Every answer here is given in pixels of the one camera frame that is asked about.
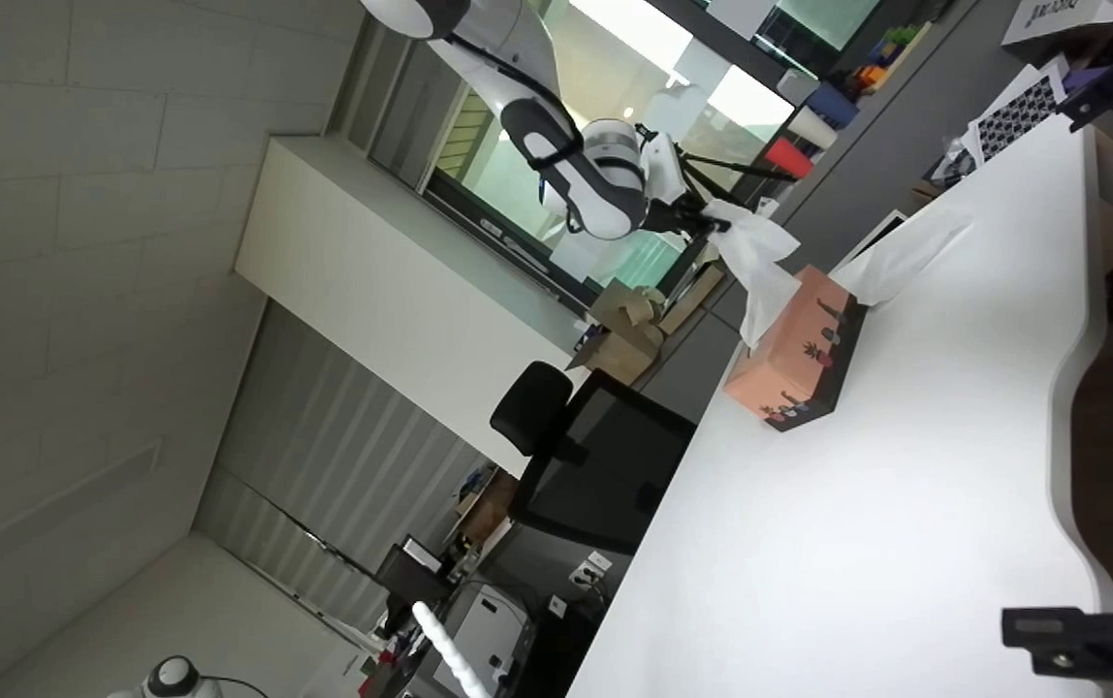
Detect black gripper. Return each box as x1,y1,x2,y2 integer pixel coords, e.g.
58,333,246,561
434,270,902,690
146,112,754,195
637,128,778,239

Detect white tissue sheet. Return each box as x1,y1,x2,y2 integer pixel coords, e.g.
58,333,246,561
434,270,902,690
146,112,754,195
704,195,807,354

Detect cardboard box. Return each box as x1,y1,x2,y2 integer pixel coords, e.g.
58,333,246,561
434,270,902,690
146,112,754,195
582,279,678,388

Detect brown tissue box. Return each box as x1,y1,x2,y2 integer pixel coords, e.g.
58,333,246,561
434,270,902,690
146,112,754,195
719,262,868,435

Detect white perforated box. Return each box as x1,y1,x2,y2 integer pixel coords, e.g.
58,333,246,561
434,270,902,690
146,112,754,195
962,61,1076,168

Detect red container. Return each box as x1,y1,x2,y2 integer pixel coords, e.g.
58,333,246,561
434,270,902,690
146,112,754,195
760,133,816,181

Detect black office chair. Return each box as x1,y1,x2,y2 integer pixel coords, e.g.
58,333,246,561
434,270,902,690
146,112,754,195
484,357,701,561

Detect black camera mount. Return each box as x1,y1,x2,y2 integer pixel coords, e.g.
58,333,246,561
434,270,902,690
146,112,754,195
996,603,1113,686

